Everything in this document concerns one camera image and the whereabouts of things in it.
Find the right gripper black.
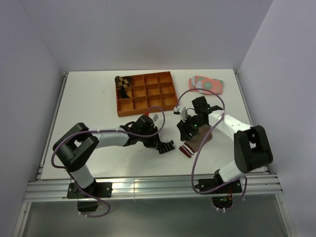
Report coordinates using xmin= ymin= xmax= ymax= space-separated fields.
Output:
xmin=177 ymin=113 xmax=206 ymax=142

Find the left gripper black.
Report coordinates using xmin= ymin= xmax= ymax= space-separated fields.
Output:
xmin=139 ymin=126 xmax=162 ymax=149

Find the brown sock striped cuff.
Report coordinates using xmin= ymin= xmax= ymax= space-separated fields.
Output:
xmin=179 ymin=125 xmax=211 ymax=158

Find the black white striped sock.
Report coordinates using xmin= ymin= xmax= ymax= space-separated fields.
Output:
xmin=156 ymin=140 xmax=175 ymax=155

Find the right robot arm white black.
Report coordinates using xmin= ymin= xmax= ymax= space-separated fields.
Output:
xmin=174 ymin=96 xmax=273 ymax=193

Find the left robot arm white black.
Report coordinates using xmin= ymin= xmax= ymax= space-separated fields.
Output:
xmin=51 ymin=114 xmax=161 ymax=197

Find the orange compartment tray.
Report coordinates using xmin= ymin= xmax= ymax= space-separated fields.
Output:
xmin=116 ymin=71 xmax=178 ymax=117

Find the checkered brown rolled sock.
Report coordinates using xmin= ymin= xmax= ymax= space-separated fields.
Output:
xmin=115 ymin=76 xmax=133 ymax=99

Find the pink green dotted sock pair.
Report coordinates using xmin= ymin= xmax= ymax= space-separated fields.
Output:
xmin=188 ymin=76 xmax=224 ymax=95

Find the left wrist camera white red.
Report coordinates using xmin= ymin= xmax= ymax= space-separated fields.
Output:
xmin=144 ymin=112 xmax=159 ymax=123

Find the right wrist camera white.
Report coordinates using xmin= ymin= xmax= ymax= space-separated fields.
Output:
xmin=173 ymin=105 xmax=187 ymax=122

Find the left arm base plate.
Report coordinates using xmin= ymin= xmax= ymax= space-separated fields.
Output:
xmin=67 ymin=182 xmax=112 ymax=199

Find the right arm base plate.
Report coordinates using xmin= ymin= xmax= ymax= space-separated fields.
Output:
xmin=195 ymin=176 xmax=242 ymax=194

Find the aluminium rail frame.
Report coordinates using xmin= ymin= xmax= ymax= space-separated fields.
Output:
xmin=23 ymin=172 xmax=282 ymax=202

